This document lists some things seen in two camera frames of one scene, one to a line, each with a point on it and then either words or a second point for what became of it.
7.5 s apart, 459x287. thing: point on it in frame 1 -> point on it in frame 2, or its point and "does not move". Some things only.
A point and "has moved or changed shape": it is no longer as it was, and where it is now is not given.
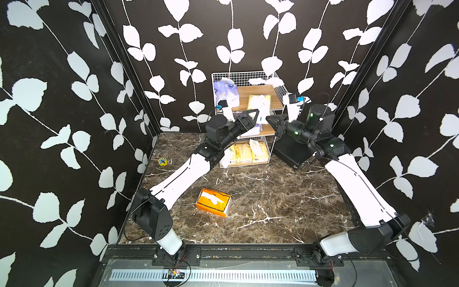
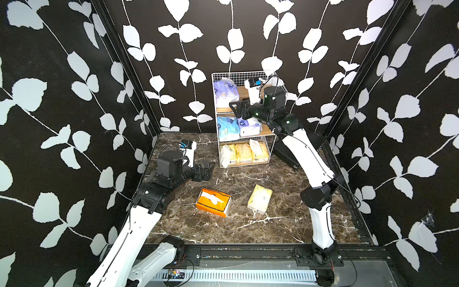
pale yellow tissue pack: [262, 103] has moved or changed shape
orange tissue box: [214, 202] does not move
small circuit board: [176, 274] does not move
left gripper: [247, 124] -> [207, 173]
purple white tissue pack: [254, 131] does not move
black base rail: [150, 255] does not move
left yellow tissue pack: [229, 157] does not move
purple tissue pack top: [226, 89] does not move
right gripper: [282, 131] -> [243, 106]
